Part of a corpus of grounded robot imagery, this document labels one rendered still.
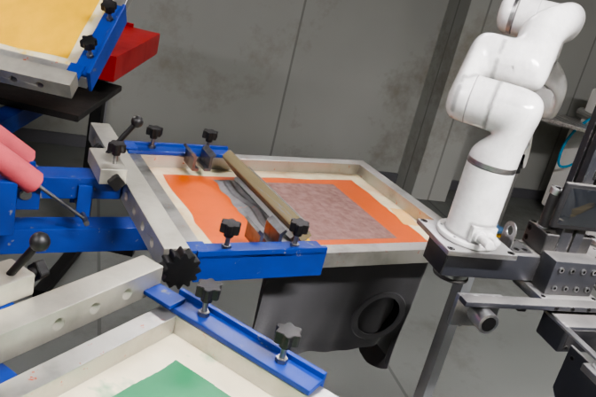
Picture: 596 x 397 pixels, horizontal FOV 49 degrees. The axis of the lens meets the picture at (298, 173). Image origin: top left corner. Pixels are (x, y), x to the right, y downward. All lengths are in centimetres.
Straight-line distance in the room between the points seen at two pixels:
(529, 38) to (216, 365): 84
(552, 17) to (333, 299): 81
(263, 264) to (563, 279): 61
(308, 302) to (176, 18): 308
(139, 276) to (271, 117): 365
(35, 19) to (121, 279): 114
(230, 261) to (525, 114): 63
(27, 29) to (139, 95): 252
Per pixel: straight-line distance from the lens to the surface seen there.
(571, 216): 143
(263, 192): 161
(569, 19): 144
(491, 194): 130
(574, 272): 145
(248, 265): 137
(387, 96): 496
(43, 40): 203
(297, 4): 457
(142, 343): 111
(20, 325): 101
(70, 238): 154
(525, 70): 133
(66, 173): 149
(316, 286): 160
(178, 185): 173
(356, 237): 167
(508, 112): 126
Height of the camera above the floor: 162
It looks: 19 degrees down
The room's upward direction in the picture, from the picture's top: 14 degrees clockwise
